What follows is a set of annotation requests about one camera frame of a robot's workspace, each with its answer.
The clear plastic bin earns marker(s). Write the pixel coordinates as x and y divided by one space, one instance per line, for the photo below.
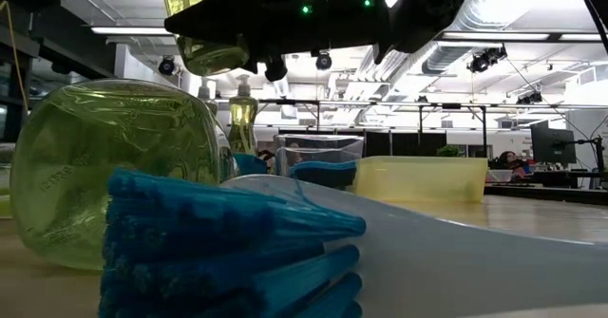
318 142

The black ceiling spotlight cluster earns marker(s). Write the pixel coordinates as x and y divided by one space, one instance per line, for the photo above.
487 58

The translucent yellow plastic bin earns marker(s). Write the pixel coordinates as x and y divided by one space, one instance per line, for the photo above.
418 180

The green background plant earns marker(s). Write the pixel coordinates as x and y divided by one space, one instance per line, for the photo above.
447 151

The teal plastic bin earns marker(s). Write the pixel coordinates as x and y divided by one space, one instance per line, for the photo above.
249 163

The clear storage box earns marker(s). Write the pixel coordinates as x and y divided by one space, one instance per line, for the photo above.
496 175

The silver ventilation duct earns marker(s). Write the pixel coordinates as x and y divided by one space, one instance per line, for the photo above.
503 5

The long ceiling light bar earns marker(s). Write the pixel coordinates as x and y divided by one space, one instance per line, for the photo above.
499 36

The dark background desk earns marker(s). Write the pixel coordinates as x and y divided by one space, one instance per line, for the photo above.
546 190

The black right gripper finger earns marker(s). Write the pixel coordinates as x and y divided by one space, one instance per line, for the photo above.
223 19

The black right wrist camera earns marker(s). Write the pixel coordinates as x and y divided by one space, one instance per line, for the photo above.
275 69

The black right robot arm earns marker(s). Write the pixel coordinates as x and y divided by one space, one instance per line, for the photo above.
427 14

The person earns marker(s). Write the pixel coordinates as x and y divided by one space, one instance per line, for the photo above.
510 159

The black frame workstation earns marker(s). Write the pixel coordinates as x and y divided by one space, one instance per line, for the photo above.
285 101
451 105

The yellow-green dish soap bottle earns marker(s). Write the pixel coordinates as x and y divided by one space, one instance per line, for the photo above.
204 92
214 57
104 137
242 118

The blue and white dish brush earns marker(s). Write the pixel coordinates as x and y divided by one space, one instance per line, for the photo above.
214 242

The black computer monitor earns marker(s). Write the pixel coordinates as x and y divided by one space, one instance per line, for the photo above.
551 144

